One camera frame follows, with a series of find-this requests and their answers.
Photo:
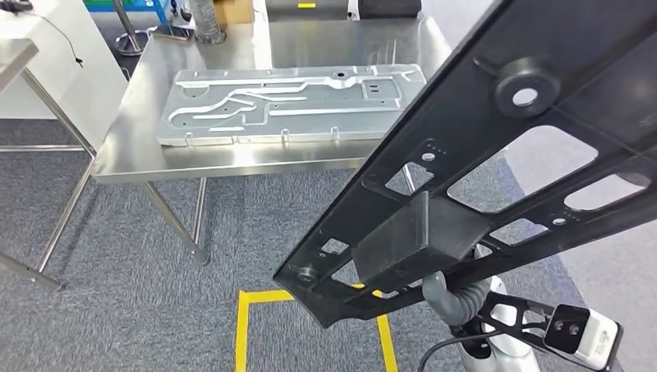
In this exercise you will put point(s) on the black plastic plate frame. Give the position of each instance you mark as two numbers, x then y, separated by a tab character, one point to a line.
462	128

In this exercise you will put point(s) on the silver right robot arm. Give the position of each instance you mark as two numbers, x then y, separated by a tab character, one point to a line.
508	354

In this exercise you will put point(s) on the stainless steel workbench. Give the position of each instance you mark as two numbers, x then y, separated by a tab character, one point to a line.
205	156

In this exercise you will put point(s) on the aluminium machined plate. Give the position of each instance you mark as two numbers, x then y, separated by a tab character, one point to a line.
308	123

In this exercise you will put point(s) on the grey laptop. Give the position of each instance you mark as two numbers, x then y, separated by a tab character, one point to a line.
308	10

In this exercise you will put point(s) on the black carry case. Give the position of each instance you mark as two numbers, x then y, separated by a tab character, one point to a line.
390	7

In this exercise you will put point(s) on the brown cardboard box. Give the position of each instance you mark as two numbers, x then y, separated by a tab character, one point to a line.
236	13

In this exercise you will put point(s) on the chrome stanchion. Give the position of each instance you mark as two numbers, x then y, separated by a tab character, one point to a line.
128	43

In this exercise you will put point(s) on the blue storage rack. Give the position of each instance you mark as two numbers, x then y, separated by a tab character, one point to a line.
149	5

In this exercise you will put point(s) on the white cabinet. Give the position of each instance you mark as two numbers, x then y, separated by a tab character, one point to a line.
77	87

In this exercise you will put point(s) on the stainless steel side table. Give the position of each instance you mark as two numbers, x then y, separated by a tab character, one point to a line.
15	56

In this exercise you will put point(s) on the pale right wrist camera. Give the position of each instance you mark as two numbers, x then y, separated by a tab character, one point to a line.
595	341

